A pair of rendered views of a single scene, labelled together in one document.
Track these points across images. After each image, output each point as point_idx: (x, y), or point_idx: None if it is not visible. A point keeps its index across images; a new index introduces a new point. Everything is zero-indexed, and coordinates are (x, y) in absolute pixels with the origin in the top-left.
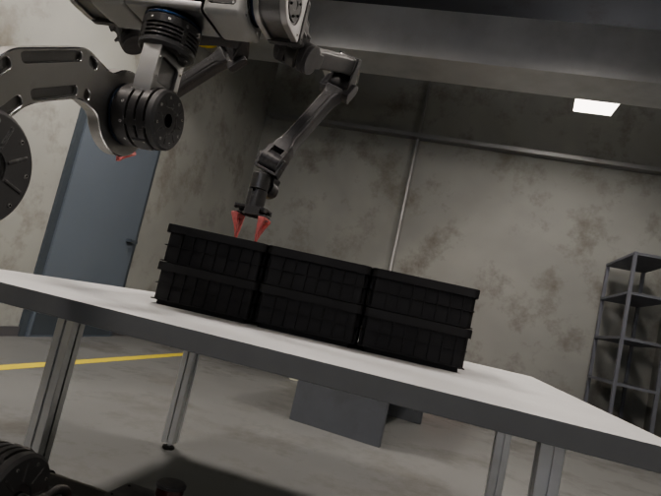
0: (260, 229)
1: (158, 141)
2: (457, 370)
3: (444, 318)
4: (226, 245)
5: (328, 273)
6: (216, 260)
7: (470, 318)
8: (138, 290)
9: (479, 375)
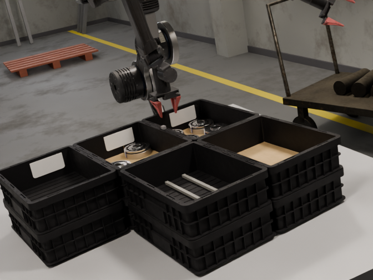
0: (156, 109)
1: (141, 61)
2: (21, 241)
3: (23, 188)
4: (166, 118)
5: (102, 145)
6: (172, 127)
7: (4, 194)
8: (343, 155)
9: (4, 249)
